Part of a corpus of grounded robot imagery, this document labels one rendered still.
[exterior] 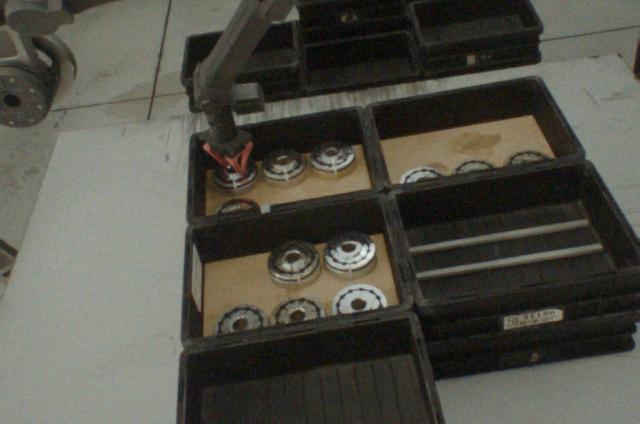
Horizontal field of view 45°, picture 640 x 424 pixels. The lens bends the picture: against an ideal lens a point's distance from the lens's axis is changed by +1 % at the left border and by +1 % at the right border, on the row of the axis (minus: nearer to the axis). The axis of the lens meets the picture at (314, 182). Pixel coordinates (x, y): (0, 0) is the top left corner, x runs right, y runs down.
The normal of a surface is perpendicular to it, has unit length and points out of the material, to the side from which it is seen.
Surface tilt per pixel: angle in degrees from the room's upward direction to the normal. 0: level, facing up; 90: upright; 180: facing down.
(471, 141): 0
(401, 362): 0
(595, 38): 0
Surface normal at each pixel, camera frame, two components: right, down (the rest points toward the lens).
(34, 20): 0.11, 0.93
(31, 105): 0.05, 0.65
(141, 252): -0.14, -0.75
